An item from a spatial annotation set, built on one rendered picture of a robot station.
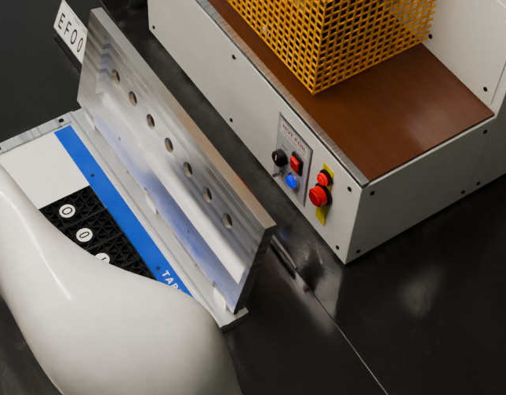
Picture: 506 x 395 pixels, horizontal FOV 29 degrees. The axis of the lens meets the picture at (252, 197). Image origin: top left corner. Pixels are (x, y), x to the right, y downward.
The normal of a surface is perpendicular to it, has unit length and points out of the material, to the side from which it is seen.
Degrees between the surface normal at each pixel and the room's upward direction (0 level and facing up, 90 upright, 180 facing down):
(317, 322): 0
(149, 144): 76
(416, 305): 0
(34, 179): 0
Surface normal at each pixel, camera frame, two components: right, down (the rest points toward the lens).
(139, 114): -0.80, 0.28
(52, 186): 0.04, -0.58
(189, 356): 0.61, 0.03
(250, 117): -0.83, 0.43
